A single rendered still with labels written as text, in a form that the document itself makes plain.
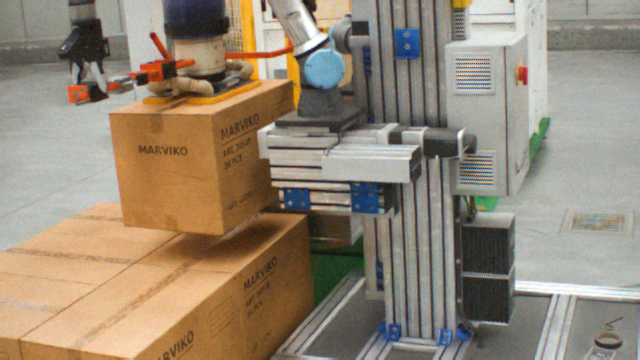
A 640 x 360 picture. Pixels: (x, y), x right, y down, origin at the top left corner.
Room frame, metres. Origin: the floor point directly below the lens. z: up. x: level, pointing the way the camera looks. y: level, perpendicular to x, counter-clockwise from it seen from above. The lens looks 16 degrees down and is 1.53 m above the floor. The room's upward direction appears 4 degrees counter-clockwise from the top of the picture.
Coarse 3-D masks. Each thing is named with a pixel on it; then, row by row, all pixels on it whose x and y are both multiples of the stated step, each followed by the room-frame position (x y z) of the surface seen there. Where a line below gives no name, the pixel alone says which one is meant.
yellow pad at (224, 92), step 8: (216, 88) 2.69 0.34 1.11; (224, 88) 2.75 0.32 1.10; (232, 88) 2.74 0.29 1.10; (240, 88) 2.76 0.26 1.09; (248, 88) 2.81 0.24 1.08; (200, 96) 2.64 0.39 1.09; (208, 96) 2.63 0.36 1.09; (216, 96) 2.64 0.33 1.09; (224, 96) 2.66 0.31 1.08; (232, 96) 2.71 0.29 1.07
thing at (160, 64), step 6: (156, 60) 2.62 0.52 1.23; (162, 60) 2.61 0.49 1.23; (168, 60) 2.60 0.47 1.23; (174, 60) 2.59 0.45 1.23; (144, 66) 2.55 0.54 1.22; (150, 66) 2.54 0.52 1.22; (156, 66) 2.53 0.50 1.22; (162, 66) 2.54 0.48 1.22; (168, 66) 2.55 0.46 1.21; (174, 66) 2.58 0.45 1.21; (162, 72) 2.53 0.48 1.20; (168, 72) 2.56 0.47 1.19; (174, 72) 2.57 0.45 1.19; (156, 78) 2.53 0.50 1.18; (162, 78) 2.53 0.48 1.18; (168, 78) 2.54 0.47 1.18
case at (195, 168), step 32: (192, 96) 2.78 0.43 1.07; (256, 96) 2.72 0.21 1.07; (288, 96) 2.94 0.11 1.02; (128, 128) 2.57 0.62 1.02; (160, 128) 2.52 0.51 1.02; (192, 128) 2.47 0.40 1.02; (224, 128) 2.51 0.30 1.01; (256, 128) 2.70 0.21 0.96; (128, 160) 2.58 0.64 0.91; (160, 160) 2.53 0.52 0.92; (192, 160) 2.47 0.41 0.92; (224, 160) 2.49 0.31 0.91; (256, 160) 2.68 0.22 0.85; (128, 192) 2.59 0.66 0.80; (160, 192) 2.53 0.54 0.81; (192, 192) 2.48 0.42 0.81; (224, 192) 2.47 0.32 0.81; (256, 192) 2.66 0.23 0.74; (128, 224) 2.60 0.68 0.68; (160, 224) 2.54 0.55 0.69; (192, 224) 2.49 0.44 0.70; (224, 224) 2.45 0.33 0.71
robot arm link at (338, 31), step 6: (342, 18) 3.07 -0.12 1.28; (348, 18) 3.04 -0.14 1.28; (336, 24) 3.08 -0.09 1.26; (342, 24) 3.03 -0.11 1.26; (348, 24) 3.02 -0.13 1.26; (330, 30) 3.07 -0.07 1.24; (336, 30) 3.04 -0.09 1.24; (342, 30) 3.00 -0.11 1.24; (330, 36) 3.05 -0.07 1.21; (336, 36) 3.02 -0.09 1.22; (342, 36) 2.98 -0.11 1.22; (336, 42) 3.02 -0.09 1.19; (342, 42) 2.98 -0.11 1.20; (336, 48) 3.03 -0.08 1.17; (342, 48) 3.00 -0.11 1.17; (348, 54) 3.03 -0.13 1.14
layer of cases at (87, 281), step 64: (0, 256) 2.75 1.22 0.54; (64, 256) 2.70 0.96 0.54; (128, 256) 2.66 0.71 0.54; (192, 256) 2.62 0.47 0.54; (256, 256) 2.58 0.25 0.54; (0, 320) 2.17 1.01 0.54; (64, 320) 2.15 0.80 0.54; (128, 320) 2.12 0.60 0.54; (192, 320) 2.17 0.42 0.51; (256, 320) 2.53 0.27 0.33
